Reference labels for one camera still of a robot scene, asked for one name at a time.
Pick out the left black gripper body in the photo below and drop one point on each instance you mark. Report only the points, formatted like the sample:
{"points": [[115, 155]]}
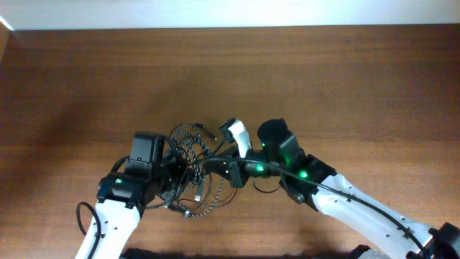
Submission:
{"points": [[176, 173]]}

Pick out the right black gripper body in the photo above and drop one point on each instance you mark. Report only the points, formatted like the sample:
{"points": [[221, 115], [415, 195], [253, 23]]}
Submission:
{"points": [[241, 169]]}

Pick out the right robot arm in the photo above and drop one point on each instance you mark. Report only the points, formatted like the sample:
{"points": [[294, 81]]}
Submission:
{"points": [[308, 180]]}

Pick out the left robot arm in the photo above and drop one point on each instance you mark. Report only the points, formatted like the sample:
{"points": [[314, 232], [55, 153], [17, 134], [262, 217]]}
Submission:
{"points": [[149, 177]]}

